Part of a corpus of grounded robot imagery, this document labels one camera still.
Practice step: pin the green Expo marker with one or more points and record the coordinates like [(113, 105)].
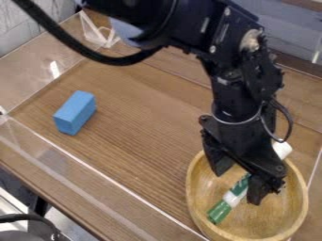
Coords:
[(236, 194)]

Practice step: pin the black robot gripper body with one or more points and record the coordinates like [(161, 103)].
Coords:
[(246, 138)]

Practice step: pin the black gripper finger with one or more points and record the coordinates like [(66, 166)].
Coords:
[(261, 186), (216, 155)]

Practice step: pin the brown wooden bowl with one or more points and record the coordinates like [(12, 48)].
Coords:
[(270, 222)]

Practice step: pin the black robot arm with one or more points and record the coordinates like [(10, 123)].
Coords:
[(222, 34)]

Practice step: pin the blue foam block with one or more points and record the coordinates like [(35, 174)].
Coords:
[(75, 112)]

